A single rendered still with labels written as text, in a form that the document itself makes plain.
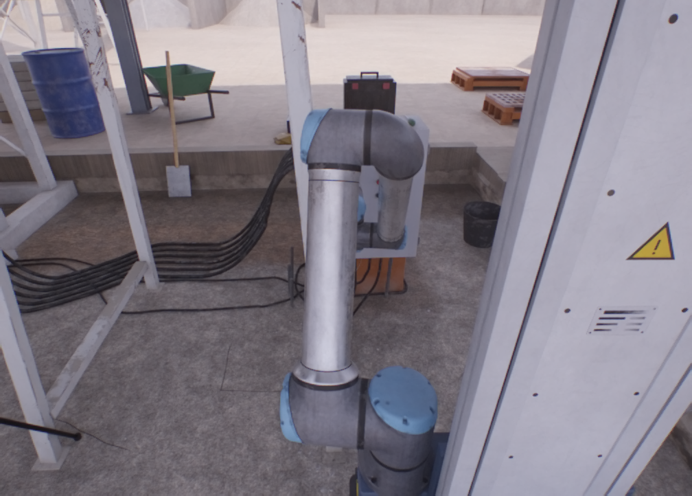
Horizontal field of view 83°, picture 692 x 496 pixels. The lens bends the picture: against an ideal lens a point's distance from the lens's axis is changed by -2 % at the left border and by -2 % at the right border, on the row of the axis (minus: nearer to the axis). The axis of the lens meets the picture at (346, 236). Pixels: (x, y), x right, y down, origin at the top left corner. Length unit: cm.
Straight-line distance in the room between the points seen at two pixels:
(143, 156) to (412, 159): 375
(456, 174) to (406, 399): 361
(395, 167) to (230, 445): 154
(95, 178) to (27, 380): 299
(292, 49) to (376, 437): 103
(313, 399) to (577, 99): 72
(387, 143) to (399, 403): 53
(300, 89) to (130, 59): 499
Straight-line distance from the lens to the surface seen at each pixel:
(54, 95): 543
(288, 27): 128
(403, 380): 94
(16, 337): 192
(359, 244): 136
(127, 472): 214
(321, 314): 86
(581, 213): 50
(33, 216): 428
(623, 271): 58
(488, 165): 404
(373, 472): 108
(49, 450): 226
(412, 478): 106
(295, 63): 127
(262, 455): 200
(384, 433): 93
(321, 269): 84
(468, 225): 324
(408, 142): 86
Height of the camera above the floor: 171
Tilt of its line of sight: 31 degrees down
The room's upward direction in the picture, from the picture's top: straight up
